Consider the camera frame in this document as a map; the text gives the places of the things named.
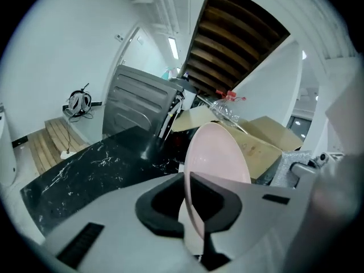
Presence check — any gray foam sheet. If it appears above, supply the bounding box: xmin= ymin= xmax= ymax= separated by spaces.
xmin=268 ymin=149 xmax=313 ymax=188

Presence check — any pink plate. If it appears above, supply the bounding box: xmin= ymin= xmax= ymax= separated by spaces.
xmin=183 ymin=121 xmax=253 ymax=247

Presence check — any ceiling light strip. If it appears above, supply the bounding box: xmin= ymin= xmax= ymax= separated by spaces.
xmin=167 ymin=36 xmax=180 ymax=60

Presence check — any white gray headset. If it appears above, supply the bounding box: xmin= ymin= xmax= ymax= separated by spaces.
xmin=64 ymin=82 xmax=93 ymax=122

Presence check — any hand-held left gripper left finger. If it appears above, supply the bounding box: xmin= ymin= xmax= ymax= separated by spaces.
xmin=42 ymin=172 xmax=200 ymax=273

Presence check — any wooden staircase underside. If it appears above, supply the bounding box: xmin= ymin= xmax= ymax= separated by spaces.
xmin=178 ymin=0 xmax=291 ymax=97

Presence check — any clear plastic bottle red cap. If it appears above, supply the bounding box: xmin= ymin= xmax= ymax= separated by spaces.
xmin=209 ymin=89 xmax=248 ymax=131

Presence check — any gray metal appliance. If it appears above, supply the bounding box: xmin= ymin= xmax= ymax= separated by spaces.
xmin=101 ymin=64 xmax=185 ymax=139

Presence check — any wooden slatted platform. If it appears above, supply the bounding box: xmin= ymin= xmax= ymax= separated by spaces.
xmin=27 ymin=117 xmax=90 ymax=176

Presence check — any brown cardboard box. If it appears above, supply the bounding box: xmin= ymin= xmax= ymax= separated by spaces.
xmin=172 ymin=106 xmax=304 ymax=181

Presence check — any white appliance hose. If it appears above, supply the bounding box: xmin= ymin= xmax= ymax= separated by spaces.
xmin=158 ymin=94 xmax=183 ymax=139

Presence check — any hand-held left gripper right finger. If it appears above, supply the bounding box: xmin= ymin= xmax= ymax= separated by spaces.
xmin=189 ymin=171 xmax=315 ymax=272

